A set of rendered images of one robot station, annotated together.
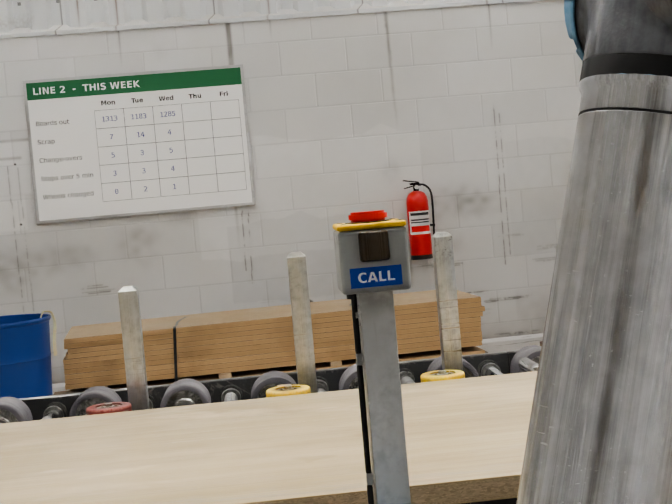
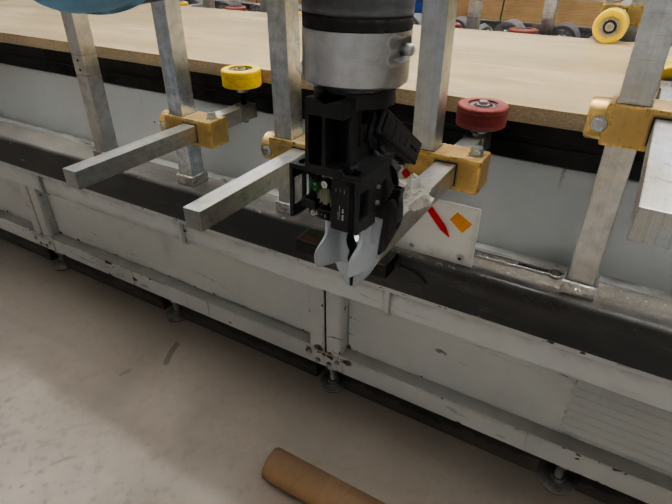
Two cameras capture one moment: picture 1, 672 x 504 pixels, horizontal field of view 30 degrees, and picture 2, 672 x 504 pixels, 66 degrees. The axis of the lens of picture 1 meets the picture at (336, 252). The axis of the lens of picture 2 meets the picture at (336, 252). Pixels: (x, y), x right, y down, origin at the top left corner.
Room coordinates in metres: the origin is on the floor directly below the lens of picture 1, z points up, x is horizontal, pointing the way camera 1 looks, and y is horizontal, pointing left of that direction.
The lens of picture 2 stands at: (0.66, -1.09, 1.14)
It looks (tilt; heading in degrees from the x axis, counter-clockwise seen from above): 32 degrees down; 34
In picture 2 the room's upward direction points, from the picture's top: straight up
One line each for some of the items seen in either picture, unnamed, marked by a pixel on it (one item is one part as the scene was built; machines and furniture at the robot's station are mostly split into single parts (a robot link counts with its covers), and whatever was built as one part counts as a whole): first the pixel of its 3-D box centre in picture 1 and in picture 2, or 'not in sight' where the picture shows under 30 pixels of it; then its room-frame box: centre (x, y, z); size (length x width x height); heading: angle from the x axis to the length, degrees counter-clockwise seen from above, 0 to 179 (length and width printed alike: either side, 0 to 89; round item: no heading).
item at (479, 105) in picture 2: not in sight; (478, 135); (1.47, -0.83, 0.85); 0.08 x 0.08 x 0.11
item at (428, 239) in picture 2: not in sight; (396, 219); (1.31, -0.77, 0.75); 0.26 x 0.01 x 0.10; 94
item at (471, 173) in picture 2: not in sight; (440, 163); (1.34, -0.82, 0.85); 0.13 x 0.06 x 0.05; 94
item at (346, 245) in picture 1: (371, 258); not in sight; (1.29, -0.04, 1.18); 0.07 x 0.07 x 0.08; 4
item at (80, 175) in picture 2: not in sight; (176, 139); (1.24, -0.34, 0.82); 0.43 x 0.03 x 0.04; 4
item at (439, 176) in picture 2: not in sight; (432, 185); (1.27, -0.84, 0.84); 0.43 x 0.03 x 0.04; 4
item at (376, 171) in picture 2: not in sight; (348, 155); (1.03, -0.85, 0.97); 0.09 x 0.08 x 0.12; 3
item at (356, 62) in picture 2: not in sight; (359, 58); (1.04, -0.86, 1.05); 0.10 x 0.09 x 0.05; 93
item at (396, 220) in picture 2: not in sight; (377, 211); (1.05, -0.87, 0.91); 0.05 x 0.02 x 0.09; 93
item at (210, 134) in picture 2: not in sight; (193, 127); (1.30, -0.32, 0.82); 0.13 x 0.06 x 0.05; 94
